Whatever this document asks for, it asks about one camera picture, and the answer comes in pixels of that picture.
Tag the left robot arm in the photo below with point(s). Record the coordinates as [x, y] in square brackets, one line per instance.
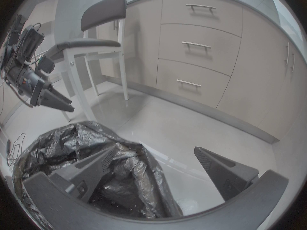
[30, 42]

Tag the beige cabinet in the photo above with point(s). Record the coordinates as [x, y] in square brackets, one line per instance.
[196, 56]

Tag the black plastic bag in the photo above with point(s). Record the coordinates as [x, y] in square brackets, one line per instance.
[134, 176]

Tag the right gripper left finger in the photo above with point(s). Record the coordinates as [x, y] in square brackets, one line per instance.
[86, 174]

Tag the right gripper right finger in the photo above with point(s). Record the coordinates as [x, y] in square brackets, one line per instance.
[227, 174]

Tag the grey padded chair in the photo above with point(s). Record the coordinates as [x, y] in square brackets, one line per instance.
[103, 11]

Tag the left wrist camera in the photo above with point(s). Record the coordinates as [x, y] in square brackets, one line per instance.
[45, 65]

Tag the black power adapter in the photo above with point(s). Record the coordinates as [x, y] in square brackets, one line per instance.
[8, 146]

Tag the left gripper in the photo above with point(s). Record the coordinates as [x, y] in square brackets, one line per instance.
[24, 80]

